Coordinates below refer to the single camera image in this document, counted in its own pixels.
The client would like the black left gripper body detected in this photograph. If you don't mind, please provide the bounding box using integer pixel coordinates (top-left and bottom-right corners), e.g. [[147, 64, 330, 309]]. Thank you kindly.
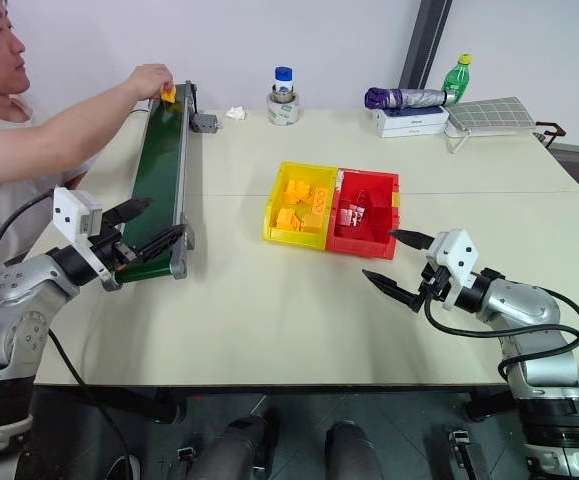
[[87, 213, 143, 274]]

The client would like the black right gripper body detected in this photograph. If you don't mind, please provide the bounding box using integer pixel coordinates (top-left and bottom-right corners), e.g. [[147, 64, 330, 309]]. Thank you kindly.
[[418, 264, 453, 302]]

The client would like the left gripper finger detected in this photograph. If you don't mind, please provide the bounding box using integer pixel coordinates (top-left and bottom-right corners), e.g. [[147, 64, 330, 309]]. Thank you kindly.
[[102, 196, 155, 226], [138, 224, 187, 262]]

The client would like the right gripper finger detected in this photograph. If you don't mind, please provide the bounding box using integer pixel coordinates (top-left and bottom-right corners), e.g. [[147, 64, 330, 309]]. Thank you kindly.
[[387, 228, 436, 251], [361, 269, 426, 315]]

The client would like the green conveyor belt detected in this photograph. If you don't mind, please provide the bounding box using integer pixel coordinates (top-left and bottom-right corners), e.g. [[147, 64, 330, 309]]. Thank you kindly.
[[99, 79, 205, 292]]

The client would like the person's right hand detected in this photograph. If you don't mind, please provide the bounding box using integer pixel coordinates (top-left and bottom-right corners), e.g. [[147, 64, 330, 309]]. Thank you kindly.
[[125, 63, 176, 102]]

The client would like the red plastic bin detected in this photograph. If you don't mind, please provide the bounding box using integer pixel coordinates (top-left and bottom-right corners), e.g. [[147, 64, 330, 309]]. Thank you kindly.
[[325, 168, 401, 261]]

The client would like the red and white toy block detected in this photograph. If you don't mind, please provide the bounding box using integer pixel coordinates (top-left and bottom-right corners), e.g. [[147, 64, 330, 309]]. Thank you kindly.
[[337, 201, 371, 227]]

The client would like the white phone box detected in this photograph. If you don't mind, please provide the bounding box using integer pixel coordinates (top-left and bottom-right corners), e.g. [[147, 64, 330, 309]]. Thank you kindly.
[[375, 121, 449, 140], [371, 105, 451, 127]]

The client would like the yellow plastic bin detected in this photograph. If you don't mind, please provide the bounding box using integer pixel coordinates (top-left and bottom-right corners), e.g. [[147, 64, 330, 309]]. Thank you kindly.
[[260, 160, 341, 252]]

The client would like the folded grey purple umbrella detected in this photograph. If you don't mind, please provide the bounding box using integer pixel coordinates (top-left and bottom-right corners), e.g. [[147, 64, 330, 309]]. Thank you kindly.
[[364, 86, 459, 111]]

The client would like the white keyboard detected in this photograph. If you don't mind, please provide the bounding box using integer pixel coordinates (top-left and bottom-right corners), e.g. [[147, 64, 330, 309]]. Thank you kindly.
[[443, 95, 539, 137]]

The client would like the green bottle yellow cap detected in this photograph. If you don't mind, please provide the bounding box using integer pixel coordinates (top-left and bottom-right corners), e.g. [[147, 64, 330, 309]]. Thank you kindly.
[[440, 51, 475, 104]]

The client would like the dark rounded shape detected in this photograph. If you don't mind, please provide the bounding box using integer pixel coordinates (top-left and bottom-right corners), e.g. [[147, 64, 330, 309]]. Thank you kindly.
[[324, 420, 379, 480], [196, 414, 276, 480]]

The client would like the clear tape roll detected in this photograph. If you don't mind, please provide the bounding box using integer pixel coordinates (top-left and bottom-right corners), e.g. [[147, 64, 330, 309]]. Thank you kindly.
[[265, 89, 303, 127]]

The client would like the white bottle blue cap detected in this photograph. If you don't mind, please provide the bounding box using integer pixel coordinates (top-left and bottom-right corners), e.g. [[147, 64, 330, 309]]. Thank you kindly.
[[272, 65, 296, 102]]

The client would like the dark grey pillar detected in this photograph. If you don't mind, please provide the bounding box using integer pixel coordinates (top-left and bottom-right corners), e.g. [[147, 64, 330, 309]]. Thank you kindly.
[[397, 0, 455, 94]]

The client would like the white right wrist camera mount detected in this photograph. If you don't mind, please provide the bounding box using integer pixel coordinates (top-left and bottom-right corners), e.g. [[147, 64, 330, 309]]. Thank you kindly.
[[425, 228, 481, 312]]

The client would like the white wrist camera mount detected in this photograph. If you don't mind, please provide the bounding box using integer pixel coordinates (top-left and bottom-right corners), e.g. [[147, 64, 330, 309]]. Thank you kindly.
[[51, 185, 112, 290], [425, 228, 481, 312]]

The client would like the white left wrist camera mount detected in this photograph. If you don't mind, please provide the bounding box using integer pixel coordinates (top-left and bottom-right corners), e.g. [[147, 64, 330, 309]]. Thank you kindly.
[[51, 185, 112, 290]]

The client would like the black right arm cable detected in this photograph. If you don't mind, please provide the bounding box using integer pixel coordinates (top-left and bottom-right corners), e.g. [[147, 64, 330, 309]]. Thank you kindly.
[[422, 292, 579, 419]]

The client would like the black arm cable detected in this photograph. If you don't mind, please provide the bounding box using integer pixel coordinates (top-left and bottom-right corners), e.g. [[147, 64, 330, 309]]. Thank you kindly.
[[0, 191, 140, 480], [422, 292, 579, 419]]

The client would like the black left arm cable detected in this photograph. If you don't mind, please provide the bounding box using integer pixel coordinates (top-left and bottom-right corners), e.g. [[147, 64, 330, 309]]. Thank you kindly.
[[0, 191, 140, 480]]

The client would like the dark chair frame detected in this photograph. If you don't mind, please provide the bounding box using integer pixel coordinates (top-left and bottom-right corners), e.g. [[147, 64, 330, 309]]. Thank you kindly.
[[535, 119, 568, 150]]

